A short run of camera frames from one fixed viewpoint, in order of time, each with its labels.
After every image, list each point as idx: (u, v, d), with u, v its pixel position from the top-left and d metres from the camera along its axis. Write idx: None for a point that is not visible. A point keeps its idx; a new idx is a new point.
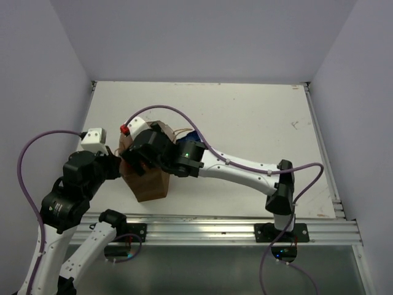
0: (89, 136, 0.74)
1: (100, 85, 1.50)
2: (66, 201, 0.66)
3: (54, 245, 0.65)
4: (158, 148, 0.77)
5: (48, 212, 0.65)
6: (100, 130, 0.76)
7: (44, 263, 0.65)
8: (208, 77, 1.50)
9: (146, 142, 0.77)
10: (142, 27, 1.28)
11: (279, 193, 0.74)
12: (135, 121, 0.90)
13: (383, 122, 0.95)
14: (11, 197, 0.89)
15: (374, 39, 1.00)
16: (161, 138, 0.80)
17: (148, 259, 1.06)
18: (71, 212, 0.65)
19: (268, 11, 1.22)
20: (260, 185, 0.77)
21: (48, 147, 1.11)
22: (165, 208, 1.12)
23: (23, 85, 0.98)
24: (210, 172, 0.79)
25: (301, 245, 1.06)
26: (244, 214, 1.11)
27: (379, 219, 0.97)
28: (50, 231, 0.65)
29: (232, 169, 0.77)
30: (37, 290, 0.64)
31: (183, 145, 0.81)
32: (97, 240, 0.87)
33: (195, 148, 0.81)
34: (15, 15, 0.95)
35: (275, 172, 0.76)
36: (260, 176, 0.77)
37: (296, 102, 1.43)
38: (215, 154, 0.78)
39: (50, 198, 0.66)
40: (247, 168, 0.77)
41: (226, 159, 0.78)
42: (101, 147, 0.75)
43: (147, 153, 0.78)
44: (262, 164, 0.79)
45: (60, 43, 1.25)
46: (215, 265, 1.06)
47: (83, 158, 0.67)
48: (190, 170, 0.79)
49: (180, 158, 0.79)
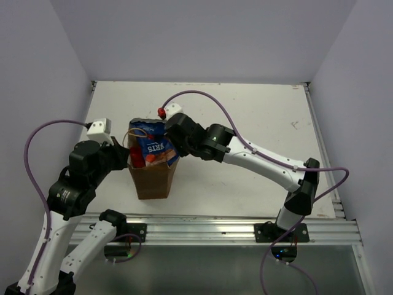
0: (94, 127, 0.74)
1: (100, 84, 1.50)
2: (73, 187, 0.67)
3: (59, 232, 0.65)
4: (185, 129, 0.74)
5: (56, 198, 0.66)
6: (104, 120, 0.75)
7: (48, 251, 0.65)
8: (208, 77, 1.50)
9: (177, 123, 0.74)
10: (142, 27, 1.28)
11: (302, 190, 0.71)
12: (172, 106, 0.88)
13: (383, 121, 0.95)
14: (10, 196, 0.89)
15: (375, 39, 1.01)
16: (190, 120, 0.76)
17: (148, 260, 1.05)
18: (78, 200, 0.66)
19: (267, 13, 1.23)
20: (283, 179, 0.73)
21: (46, 146, 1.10)
22: (166, 208, 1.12)
23: (23, 83, 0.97)
24: (234, 159, 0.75)
25: (301, 245, 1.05)
26: (245, 214, 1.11)
27: (378, 217, 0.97)
28: (55, 218, 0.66)
29: (258, 159, 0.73)
30: (40, 278, 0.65)
31: (211, 129, 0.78)
32: (97, 238, 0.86)
33: (224, 133, 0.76)
34: (15, 15, 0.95)
35: (301, 168, 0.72)
36: (285, 169, 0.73)
37: (296, 101, 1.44)
38: (242, 141, 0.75)
39: (57, 185, 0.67)
40: (273, 160, 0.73)
41: (253, 148, 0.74)
42: (107, 138, 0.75)
43: (175, 134, 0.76)
44: (288, 159, 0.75)
45: (60, 44, 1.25)
46: (216, 265, 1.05)
47: (88, 148, 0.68)
48: (215, 155, 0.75)
49: (209, 141, 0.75)
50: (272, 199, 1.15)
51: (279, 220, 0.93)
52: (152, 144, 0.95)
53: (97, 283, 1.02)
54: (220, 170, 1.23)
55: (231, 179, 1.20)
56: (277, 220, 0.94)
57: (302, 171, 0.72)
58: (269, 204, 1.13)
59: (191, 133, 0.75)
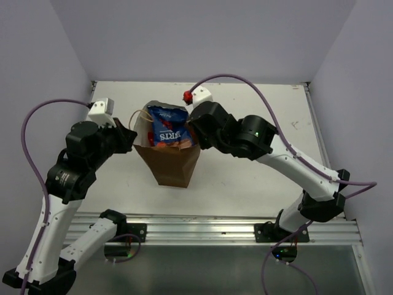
0: (95, 107, 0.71)
1: (100, 85, 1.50)
2: (72, 170, 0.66)
3: (58, 216, 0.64)
4: (219, 121, 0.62)
5: (54, 182, 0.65)
6: (105, 101, 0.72)
7: (47, 236, 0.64)
8: (208, 77, 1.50)
9: (208, 113, 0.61)
10: (142, 27, 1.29)
11: (337, 203, 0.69)
12: (201, 90, 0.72)
13: (383, 121, 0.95)
14: (10, 196, 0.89)
15: (375, 39, 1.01)
16: (223, 110, 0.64)
17: (148, 260, 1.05)
18: (78, 184, 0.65)
19: (266, 13, 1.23)
20: (318, 189, 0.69)
21: (46, 145, 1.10)
22: (167, 208, 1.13)
23: (23, 83, 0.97)
24: (274, 161, 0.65)
25: (301, 245, 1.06)
26: (245, 214, 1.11)
27: (378, 217, 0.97)
28: (54, 202, 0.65)
29: (299, 166, 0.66)
30: (38, 264, 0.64)
31: (248, 121, 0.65)
32: (98, 232, 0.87)
33: (264, 126, 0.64)
34: (15, 15, 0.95)
35: (338, 180, 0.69)
36: (322, 179, 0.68)
37: (296, 101, 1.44)
38: (285, 142, 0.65)
39: (56, 168, 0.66)
40: (314, 169, 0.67)
41: (296, 152, 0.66)
42: (108, 119, 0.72)
43: (206, 127, 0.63)
44: (325, 168, 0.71)
45: (60, 45, 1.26)
46: (216, 266, 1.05)
47: (86, 129, 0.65)
48: (253, 151, 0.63)
49: (247, 135, 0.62)
50: (272, 199, 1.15)
51: (282, 223, 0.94)
52: (166, 131, 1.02)
53: (97, 283, 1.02)
54: (220, 170, 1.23)
55: (231, 180, 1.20)
56: (279, 221, 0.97)
57: (336, 183, 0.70)
58: (269, 204, 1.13)
59: (224, 126, 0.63)
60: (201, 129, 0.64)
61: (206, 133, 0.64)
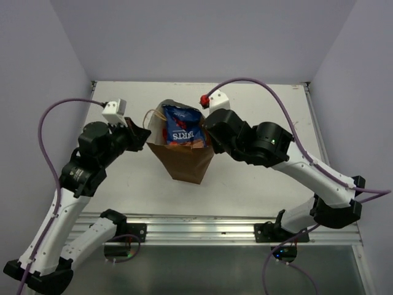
0: (108, 107, 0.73)
1: (100, 85, 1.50)
2: (84, 167, 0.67)
3: (67, 209, 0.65)
4: (234, 130, 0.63)
5: (68, 177, 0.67)
6: (118, 102, 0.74)
7: (54, 227, 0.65)
8: (208, 77, 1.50)
9: (222, 120, 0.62)
10: (142, 27, 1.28)
11: (355, 212, 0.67)
12: (218, 94, 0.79)
13: (384, 121, 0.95)
14: (10, 195, 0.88)
15: (375, 39, 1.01)
16: (238, 118, 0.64)
17: (148, 260, 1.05)
18: (90, 180, 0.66)
19: (267, 13, 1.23)
20: (334, 197, 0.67)
21: (46, 145, 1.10)
22: (166, 208, 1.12)
23: (22, 83, 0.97)
24: (290, 168, 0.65)
25: (301, 245, 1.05)
26: (245, 214, 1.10)
27: (378, 217, 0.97)
28: (65, 195, 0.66)
29: (315, 173, 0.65)
30: (42, 255, 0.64)
31: (263, 128, 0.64)
32: (97, 232, 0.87)
33: (280, 133, 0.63)
34: (14, 14, 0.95)
35: (355, 188, 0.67)
36: (338, 187, 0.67)
37: (295, 101, 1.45)
38: (301, 150, 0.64)
39: (69, 165, 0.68)
40: (330, 177, 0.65)
41: (312, 160, 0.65)
42: (120, 119, 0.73)
43: (220, 134, 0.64)
44: (341, 174, 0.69)
45: (60, 45, 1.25)
46: (215, 266, 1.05)
47: (98, 129, 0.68)
48: (270, 158, 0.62)
49: (263, 142, 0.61)
50: (273, 199, 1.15)
51: (284, 223, 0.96)
52: (178, 131, 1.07)
53: (97, 283, 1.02)
54: (220, 170, 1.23)
55: (231, 180, 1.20)
56: (280, 221, 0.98)
57: (353, 190, 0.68)
58: (269, 204, 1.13)
59: (239, 133, 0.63)
60: (218, 136, 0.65)
61: (221, 141, 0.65)
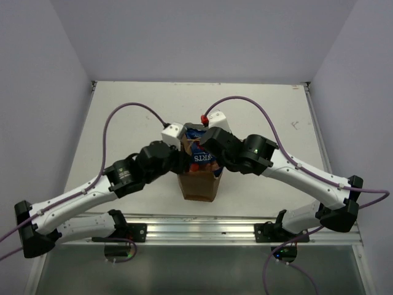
0: (171, 129, 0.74)
1: (100, 84, 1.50)
2: (131, 173, 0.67)
3: (97, 193, 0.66)
4: (223, 144, 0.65)
5: (114, 172, 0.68)
6: (180, 126, 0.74)
7: (75, 198, 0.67)
8: (208, 77, 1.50)
9: (212, 137, 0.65)
10: (142, 27, 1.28)
11: (347, 210, 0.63)
12: (217, 114, 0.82)
13: (384, 121, 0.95)
14: (10, 195, 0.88)
15: (376, 39, 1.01)
16: (226, 133, 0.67)
17: (148, 260, 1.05)
18: (127, 187, 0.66)
19: (267, 13, 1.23)
20: (326, 198, 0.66)
21: (46, 145, 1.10)
22: (166, 208, 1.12)
23: (23, 83, 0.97)
24: (276, 174, 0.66)
25: (301, 245, 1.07)
26: (245, 214, 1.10)
27: (378, 217, 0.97)
28: (103, 184, 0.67)
29: (302, 176, 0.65)
30: (50, 216, 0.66)
31: (250, 139, 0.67)
32: (96, 224, 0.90)
33: (264, 144, 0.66)
34: (14, 14, 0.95)
35: (347, 187, 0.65)
36: (329, 187, 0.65)
37: (295, 101, 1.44)
38: (285, 155, 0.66)
39: (122, 161, 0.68)
40: (319, 178, 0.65)
41: (297, 163, 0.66)
42: (176, 143, 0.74)
43: (211, 149, 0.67)
44: (333, 175, 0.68)
45: (60, 45, 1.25)
46: (216, 265, 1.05)
47: (163, 149, 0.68)
48: (256, 168, 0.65)
49: (249, 153, 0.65)
50: (273, 199, 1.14)
51: (285, 224, 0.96)
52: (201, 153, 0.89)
53: (97, 283, 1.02)
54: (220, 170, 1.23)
55: (231, 180, 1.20)
56: (283, 221, 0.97)
57: (347, 190, 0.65)
58: (269, 205, 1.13)
59: (229, 147, 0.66)
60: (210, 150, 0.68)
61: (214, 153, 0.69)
